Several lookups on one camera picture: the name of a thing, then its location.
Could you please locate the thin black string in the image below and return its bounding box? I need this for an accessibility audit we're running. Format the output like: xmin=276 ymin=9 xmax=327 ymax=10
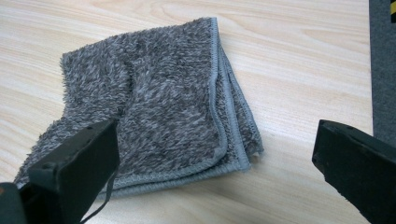
xmin=79 ymin=167 xmax=120 ymax=224

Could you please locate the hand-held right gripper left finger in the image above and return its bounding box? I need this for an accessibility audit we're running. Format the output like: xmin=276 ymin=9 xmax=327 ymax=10
xmin=18 ymin=119 xmax=121 ymax=224

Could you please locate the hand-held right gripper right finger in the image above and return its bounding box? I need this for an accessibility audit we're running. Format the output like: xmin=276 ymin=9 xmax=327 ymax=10
xmin=312 ymin=119 xmax=396 ymax=224

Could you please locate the grey fluffy cloth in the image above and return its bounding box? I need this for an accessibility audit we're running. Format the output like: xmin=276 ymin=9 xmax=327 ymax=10
xmin=13 ymin=17 xmax=265 ymax=200

